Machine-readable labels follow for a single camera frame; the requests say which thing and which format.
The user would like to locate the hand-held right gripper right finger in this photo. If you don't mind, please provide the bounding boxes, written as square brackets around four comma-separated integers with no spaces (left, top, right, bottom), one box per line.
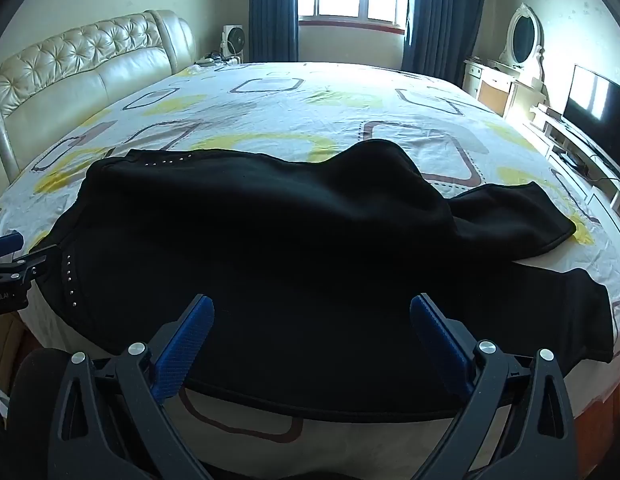
[410,292,575,480]

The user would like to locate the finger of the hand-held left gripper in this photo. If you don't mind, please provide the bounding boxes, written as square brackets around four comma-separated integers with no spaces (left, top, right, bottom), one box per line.
[0,231,22,262]
[12,245,60,281]

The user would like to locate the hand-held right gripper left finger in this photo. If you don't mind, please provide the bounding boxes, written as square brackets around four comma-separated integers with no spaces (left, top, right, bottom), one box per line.
[47,293,215,480]

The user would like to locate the black pants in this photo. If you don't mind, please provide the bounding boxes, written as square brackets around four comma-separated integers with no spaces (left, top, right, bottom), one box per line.
[27,139,615,423]

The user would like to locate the cream tufted leather headboard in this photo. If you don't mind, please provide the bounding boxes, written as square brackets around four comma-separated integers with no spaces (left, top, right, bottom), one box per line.
[0,9,198,186]

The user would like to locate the white television stand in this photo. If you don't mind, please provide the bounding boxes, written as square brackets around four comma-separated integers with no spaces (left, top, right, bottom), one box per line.
[528,104,620,261]

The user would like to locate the patterned white bed sheet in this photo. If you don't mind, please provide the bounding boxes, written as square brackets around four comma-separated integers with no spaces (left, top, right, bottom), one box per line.
[0,60,620,466]

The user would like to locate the cream dressing table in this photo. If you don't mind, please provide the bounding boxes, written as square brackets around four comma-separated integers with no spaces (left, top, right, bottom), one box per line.
[462,57,548,120]

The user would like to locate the black flat television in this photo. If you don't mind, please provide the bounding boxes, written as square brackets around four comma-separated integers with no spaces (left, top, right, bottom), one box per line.
[562,64,620,167]

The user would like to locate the white box fan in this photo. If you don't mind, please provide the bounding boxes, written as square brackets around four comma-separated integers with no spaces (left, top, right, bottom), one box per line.
[222,24,247,59]

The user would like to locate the oval white-framed mirror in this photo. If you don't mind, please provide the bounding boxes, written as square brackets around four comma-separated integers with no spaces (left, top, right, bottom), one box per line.
[498,2,546,82]

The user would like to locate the black cables by fan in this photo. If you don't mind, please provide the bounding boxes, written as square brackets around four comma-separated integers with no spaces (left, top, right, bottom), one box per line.
[196,51,241,68]

